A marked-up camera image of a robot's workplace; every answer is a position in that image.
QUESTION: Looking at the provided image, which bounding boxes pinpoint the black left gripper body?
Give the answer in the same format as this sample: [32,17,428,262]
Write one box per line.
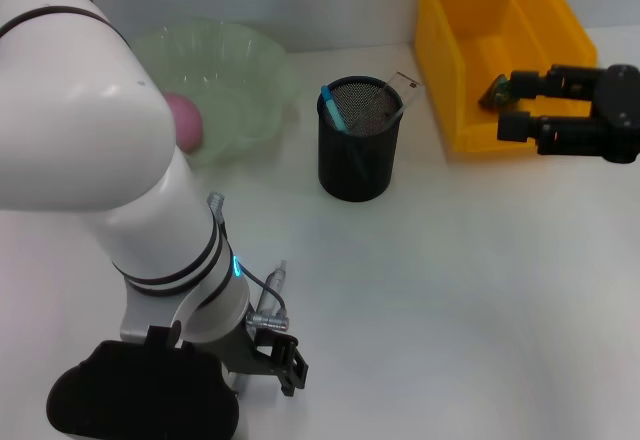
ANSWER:
[218,321,282,379]

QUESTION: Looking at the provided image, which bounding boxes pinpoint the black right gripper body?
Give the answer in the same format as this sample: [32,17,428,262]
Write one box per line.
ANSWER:
[589,63,640,165]

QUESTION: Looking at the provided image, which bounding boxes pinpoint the green plastic wrapper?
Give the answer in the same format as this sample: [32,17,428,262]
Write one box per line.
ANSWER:
[477,73,512,109]

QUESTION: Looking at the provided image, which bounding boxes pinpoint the silver ballpoint pen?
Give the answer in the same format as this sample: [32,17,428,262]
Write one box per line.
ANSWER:
[257,259,290,317]

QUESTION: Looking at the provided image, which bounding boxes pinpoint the transparent plastic ruler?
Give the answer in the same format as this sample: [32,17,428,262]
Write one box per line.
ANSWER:
[344,70,426,136]

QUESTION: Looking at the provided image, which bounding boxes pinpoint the blue sheathed scissors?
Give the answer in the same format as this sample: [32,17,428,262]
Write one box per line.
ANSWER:
[319,84,369,184]

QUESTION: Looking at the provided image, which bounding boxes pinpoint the pink toy peach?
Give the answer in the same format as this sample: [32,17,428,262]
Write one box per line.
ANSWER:
[166,93,205,154]

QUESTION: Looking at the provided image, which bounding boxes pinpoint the black mesh pen holder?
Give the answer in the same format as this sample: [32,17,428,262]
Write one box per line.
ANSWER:
[316,75,405,203]

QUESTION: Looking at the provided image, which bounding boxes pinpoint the translucent green plastic fruit bowl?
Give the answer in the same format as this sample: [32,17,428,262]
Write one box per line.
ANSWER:
[130,17,301,169]

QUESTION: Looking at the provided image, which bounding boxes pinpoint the yellow plastic storage bin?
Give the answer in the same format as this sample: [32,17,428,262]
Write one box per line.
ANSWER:
[413,0,599,155]

